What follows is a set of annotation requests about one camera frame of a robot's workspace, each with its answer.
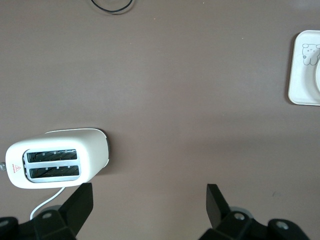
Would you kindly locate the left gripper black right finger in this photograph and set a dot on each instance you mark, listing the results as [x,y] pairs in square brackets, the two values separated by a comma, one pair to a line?
[230,225]

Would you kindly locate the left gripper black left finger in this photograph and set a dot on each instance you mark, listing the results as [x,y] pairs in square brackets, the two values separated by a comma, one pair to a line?
[62,222]

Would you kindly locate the white two-slot toaster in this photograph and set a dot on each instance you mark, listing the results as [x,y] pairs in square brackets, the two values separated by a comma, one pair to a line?
[92,150]

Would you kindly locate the brown table cover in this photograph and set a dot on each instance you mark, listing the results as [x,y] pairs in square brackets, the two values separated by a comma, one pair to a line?
[175,87]

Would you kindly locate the cream rabbit print tray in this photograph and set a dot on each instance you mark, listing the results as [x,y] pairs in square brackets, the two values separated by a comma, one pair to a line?
[300,82]

